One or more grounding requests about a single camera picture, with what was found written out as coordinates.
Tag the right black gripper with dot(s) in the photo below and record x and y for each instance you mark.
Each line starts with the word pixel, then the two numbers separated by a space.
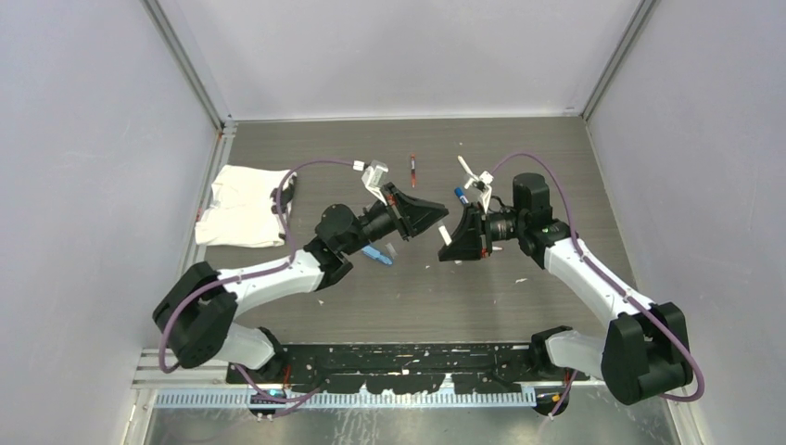
pixel 474 238

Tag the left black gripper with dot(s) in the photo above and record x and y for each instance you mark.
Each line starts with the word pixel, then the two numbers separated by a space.
pixel 412 218

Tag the white marker with blue cap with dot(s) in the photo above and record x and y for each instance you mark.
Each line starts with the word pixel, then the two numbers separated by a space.
pixel 461 196

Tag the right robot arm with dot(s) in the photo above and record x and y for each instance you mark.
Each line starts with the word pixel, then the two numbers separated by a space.
pixel 645 351

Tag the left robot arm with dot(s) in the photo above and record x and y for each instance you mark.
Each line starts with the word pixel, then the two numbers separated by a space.
pixel 197 317

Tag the blue pen cap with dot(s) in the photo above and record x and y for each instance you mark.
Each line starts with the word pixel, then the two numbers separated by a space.
pixel 376 255

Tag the white pen upper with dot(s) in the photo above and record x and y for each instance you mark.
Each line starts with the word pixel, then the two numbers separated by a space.
pixel 467 170

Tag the clear grey cap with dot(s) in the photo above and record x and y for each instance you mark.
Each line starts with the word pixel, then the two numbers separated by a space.
pixel 391 250

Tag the white stained cloth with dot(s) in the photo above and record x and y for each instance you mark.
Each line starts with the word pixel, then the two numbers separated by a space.
pixel 244 207

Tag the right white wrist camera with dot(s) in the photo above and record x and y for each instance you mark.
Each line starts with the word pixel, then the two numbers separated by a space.
pixel 478 189

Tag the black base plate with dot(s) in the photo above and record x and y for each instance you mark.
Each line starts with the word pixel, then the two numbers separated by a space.
pixel 407 368

